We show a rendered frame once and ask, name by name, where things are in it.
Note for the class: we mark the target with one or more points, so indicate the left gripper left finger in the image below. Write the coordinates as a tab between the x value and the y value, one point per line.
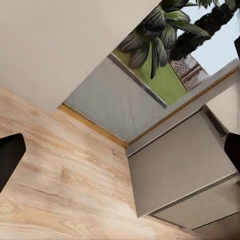
12	150

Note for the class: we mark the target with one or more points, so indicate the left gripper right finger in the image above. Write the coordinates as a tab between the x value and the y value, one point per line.
232	149

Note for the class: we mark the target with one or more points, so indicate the fixed window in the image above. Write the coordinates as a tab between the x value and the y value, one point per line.
180	50

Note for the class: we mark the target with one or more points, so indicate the dishwasher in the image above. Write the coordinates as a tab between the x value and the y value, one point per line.
211	203

